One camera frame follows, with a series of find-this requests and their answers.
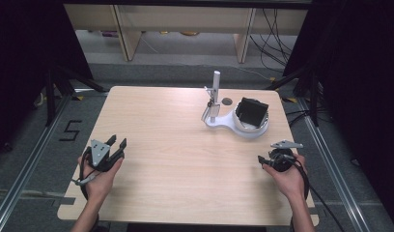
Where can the black curtain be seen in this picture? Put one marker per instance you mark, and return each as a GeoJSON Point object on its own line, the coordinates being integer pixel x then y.
{"type": "Point", "coordinates": [362, 80]}
{"type": "Point", "coordinates": [21, 64]}

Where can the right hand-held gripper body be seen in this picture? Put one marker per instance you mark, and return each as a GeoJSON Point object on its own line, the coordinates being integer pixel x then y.
{"type": "Point", "coordinates": [282, 159]}

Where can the silver car key with keyring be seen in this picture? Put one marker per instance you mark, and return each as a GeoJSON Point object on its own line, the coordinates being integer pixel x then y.
{"type": "Point", "coordinates": [214, 109]}

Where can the person's right hand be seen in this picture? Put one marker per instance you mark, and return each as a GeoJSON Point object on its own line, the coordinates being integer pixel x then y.
{"type": "Point", "coordinates": [291, 182]}

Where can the dark round disc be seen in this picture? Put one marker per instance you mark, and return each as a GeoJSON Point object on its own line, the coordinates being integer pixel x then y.
{"type": "Point", "coordinates": [227, 101]}

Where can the purple object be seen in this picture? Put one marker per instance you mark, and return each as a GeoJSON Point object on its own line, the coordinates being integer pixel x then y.
{"type": "Point", "coordinates": [108, 33]}

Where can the black metal stand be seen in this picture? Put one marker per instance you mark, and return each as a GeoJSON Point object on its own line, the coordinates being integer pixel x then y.
{"type": "Point", "coordinates": [50, 96]}
{"type": "Point", "coordinates": [313, 96]}

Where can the white bowl with metallic rim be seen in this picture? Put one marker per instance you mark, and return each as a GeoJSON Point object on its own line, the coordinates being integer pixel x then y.
{"type": "Point", "coordinates": [249, 130]}

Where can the white stand with pole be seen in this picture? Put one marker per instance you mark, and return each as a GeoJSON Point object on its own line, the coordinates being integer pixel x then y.
{"type": "Point", "coordinates": [216, 80]}

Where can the metal floor rail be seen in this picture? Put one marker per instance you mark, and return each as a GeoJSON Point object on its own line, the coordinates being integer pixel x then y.
{"type": "Point", "coordinates": [31, 154]}
{"type": "Point", "coordinates": [330, 161]}

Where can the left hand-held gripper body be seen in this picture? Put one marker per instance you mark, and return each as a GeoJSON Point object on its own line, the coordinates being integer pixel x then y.
{"type": "Point", "coordinates": [100, 154]}

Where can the black leather wallet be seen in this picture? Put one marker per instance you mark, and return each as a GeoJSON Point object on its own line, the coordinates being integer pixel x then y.
{"type": "Point", "coordinates": [252, 111]}

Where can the person's left hand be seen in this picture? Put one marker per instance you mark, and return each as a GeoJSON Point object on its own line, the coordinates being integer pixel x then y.
{"type": "Point", "coordinates": [98, 183]}

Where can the yellow round object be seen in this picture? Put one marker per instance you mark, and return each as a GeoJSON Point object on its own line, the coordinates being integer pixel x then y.
{"type": "Point", "coordinates": [189, 33]}

